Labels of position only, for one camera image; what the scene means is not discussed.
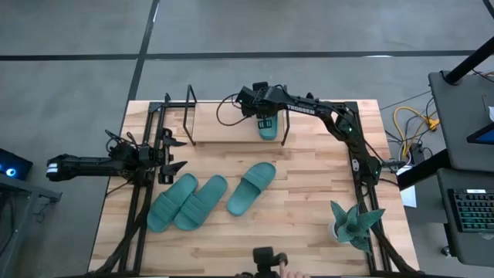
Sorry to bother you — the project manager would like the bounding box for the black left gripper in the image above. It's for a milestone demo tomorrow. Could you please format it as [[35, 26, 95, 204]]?
[[134, 129, 189, 185]]

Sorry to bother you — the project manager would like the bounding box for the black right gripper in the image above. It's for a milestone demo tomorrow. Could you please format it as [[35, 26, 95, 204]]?
[[235, 86, 277, 130]]

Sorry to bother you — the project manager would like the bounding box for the green rubber slide sandal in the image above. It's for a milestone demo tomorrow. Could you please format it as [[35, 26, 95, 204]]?
[[257, 113, 279, 141], [225, 161, 277, 217], [146, 172, 199, 233], [173, 174, 228, 232]]

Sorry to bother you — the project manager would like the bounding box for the black metal wooden shelf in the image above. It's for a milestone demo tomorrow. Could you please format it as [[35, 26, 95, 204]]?
[[183, 83, 291, 147]]

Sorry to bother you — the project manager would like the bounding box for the green artificial potted plant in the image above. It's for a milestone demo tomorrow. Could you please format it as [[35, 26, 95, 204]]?
[[327, 199, 387, 255]]

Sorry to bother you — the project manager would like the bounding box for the person's hand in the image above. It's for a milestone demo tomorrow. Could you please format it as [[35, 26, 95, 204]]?
[[279, 260, 310, 278]]

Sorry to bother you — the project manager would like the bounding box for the black power strip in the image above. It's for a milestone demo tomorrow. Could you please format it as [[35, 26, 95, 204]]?
[[408, 141, 426, 166]]

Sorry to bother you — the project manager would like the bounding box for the black computer with blue light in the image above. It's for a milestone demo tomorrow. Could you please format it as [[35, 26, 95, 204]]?
[[0, 148, 34, 181]]

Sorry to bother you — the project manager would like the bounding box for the white paper sheet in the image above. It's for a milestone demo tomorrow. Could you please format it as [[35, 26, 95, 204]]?
[[397, 164, 418, 209]]

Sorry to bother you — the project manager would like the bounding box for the grey side stand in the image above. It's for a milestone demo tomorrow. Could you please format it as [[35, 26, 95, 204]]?
[[0, 173, 63, 273]]

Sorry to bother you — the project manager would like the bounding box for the black support beam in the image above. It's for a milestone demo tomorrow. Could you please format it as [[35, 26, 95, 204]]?
[[396, 148, 453, 191]]

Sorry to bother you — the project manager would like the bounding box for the grey desk with black pole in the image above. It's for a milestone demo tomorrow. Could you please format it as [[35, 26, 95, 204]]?
[[427, 70, 494, 174]]

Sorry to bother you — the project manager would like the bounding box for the black pole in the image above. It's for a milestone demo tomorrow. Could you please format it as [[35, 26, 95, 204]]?
[[442, 36, 494, 85]]

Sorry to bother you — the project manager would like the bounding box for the tablet with blue screen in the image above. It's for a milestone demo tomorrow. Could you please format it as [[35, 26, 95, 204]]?
[[465, 122, 494, 146]]

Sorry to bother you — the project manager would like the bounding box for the black keyboard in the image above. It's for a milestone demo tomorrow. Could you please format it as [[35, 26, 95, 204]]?
[[446, 188, 494, 233]]

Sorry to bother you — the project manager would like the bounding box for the grey desk with keyboard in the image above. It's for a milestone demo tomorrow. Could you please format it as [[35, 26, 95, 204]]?
[[435, 168, 494, 268]]

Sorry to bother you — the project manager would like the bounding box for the black table rig frame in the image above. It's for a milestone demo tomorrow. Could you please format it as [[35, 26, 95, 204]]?
[[90, 92, 421, 277]]

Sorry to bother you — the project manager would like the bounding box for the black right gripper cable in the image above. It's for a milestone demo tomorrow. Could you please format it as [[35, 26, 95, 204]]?
[[215, 92, 250, 127]]

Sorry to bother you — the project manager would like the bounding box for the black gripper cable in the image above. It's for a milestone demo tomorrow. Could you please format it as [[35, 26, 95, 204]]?
[[215, 92, 250, 127], [104, 129, 142, 150]]

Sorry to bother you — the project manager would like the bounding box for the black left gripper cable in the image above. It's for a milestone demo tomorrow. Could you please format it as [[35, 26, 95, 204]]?
[[104, 129, 142, 150]]

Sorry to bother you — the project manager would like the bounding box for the yellow cable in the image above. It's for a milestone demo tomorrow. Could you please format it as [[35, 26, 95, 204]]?
[[392, 106, 440, 158]]

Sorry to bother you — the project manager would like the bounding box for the black table-level camera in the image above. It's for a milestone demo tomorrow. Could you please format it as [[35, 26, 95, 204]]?
[[252, 246, 289, 278]]

